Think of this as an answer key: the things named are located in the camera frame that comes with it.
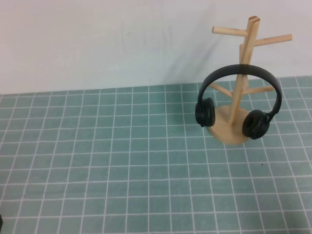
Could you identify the black over-ear headphones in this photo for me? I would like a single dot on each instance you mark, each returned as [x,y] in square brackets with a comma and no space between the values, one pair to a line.
[204,112]

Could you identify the wooden tree-shaped headphone stand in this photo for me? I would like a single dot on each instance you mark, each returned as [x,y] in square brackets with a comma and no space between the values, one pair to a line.
[250,36]

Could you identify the green white-grid tablecloth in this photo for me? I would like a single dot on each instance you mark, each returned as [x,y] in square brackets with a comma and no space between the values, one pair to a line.
[122,158]

